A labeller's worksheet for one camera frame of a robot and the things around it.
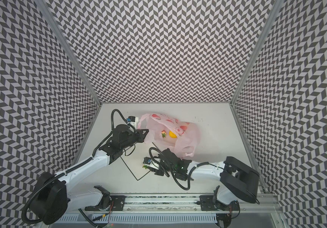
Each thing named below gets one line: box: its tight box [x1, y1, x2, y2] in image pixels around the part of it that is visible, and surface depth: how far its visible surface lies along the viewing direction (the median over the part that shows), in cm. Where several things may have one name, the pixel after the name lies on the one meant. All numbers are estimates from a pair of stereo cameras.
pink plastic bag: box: [137, 113, 201, 159], surface depth 84 cm
